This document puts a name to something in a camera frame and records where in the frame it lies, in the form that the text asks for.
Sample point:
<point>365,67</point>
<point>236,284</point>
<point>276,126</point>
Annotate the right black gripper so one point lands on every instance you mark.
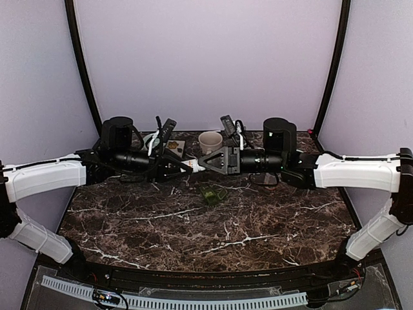
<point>230,165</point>

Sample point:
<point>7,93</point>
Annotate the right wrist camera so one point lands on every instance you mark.
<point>233,131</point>

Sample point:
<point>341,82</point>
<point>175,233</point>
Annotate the small white pill bottle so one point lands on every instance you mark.
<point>195,167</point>

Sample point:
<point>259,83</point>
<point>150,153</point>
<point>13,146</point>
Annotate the black frame post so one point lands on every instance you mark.
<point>81,64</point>
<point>334,67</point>

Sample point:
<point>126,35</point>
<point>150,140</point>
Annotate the left black frame post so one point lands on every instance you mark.
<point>81,64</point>

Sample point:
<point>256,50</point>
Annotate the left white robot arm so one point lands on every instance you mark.
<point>119,150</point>

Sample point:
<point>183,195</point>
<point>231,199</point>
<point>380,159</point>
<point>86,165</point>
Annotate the orange pill bottle grey cap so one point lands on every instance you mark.
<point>269,180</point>

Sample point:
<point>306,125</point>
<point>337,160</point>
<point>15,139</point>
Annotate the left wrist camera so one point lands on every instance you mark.
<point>163,133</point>

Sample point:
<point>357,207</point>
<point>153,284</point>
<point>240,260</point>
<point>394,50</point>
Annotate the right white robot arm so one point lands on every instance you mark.
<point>391,173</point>

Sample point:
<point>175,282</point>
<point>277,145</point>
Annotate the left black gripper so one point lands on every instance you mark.
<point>158,168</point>

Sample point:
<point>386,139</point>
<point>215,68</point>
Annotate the floral square plate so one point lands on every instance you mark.
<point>176,146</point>

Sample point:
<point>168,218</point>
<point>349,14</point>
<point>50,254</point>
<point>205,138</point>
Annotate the black front table rail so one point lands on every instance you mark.
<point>302,277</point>

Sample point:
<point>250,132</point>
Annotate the cream coral pattern mug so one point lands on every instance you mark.
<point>210,141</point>

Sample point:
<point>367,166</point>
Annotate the right black frame post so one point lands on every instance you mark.
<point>334,67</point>

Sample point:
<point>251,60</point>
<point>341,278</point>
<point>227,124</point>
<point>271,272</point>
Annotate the white slotted cable duct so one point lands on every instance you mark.
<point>170,299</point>

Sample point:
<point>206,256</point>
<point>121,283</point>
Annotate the left light green bowl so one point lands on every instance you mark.
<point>148,138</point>

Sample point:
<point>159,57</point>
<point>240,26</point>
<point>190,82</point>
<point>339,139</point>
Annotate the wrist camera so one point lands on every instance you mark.
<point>163,133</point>
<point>233,131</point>

